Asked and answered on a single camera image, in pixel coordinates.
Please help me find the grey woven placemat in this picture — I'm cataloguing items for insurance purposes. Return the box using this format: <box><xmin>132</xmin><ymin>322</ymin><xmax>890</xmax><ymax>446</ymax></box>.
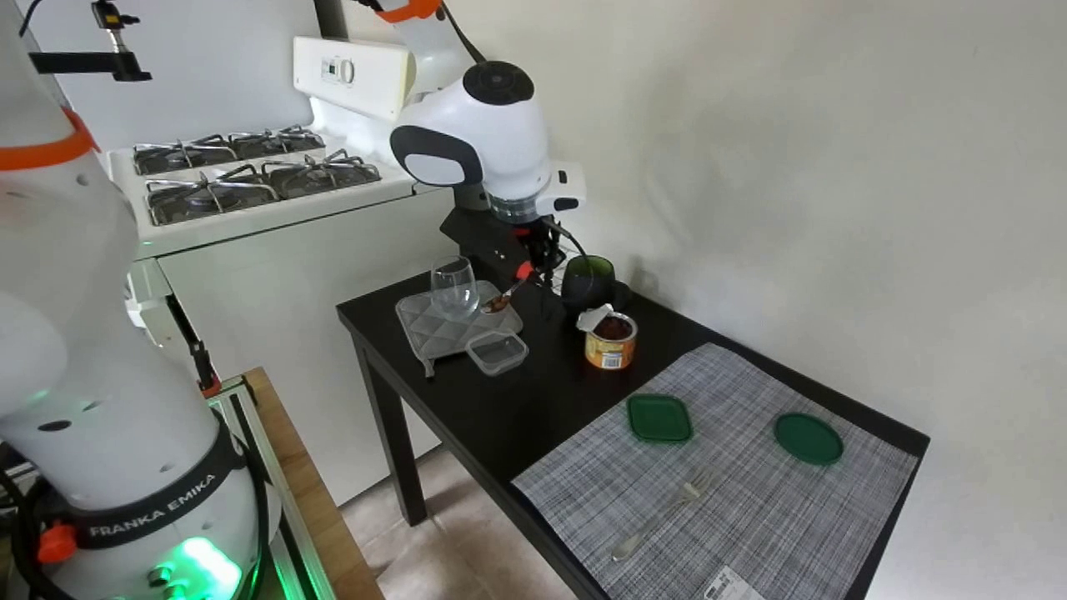
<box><xmin>517</xmin><ymin>342</ymin><xmax>918</xmax><ymax>600</ymax></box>

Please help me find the green rectangular lid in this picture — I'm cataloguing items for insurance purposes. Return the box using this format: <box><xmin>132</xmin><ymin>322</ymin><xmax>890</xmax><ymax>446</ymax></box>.
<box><xmin>626</xmin><ymin>394</ymin><xmax>693</xmax><ymax>443</ymax></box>

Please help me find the small clear plastic lunchbox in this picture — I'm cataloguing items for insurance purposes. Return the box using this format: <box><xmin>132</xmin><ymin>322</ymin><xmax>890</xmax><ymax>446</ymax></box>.
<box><xmin>465</xmin><ymin>332</ymin><xmax>527</xmax><ymax>376</ymax></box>

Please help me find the white gas stove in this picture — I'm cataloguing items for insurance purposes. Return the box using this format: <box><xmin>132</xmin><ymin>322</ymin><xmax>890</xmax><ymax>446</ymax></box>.
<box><xmin>58</xmin><ymin>37</ymin><xmax>452</xmax><ymax>504</ymax></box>

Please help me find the open tin can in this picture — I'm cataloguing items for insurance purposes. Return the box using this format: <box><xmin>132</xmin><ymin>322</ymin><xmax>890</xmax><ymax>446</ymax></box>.
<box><xmin>577</xmin><ymin>303</ymin><xmax>636</xmax><ymax>374</ymax></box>

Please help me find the black camera stand clamp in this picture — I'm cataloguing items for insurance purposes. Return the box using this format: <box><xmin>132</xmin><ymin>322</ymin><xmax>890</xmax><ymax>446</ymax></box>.
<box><xmin>28</xmin><ymin>0</ymin><xmax>145</xmax><ymax>83</ymax></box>

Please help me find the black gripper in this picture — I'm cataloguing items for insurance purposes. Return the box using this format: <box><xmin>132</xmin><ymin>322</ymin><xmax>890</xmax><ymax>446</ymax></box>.
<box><xmin>439</xmin><ymin>209</ymin><xmax>562</xmax><ymax>287</ymax></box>

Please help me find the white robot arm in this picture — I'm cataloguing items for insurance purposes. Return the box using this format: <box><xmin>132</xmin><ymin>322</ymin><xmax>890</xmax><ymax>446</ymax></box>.
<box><xmin>0</xmin><ymin>0</ymin><xmax>562</xmax><ymax>600</ymax></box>

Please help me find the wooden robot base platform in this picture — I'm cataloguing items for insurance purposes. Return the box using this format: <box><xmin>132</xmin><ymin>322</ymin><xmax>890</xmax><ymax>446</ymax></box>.
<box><xmin>210</xmin><ymin>369</ymin><xmax>382</xmax><ymax>600</ymax></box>

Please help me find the green round lid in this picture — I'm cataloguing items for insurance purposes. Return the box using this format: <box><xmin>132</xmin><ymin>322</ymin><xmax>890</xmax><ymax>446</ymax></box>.
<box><xmin>773</xmin><ymin>414</ymin><xmax>842</xmax><ymax>465</ymax></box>

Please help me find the dark green cup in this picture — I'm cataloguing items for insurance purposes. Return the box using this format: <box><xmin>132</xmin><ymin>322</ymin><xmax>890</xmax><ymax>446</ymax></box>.
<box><xmin>561</xmin><ymin>252</ymin><xmax>614</xmax><ymax>309</ymax></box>

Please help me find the grey quilted pot holder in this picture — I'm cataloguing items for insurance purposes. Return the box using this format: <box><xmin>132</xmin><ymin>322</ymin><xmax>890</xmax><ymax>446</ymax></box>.
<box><xmin>393</xmin><ymin>281</ymin><xmax>524</xmax><ymax>374</ymax></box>

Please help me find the black side table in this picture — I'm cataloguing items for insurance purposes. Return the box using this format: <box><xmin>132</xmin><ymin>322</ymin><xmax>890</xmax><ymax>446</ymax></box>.
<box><xmin>341</xmin><ymin>272</ymin><xmax>930</xmax><ymax>600</ymax></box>

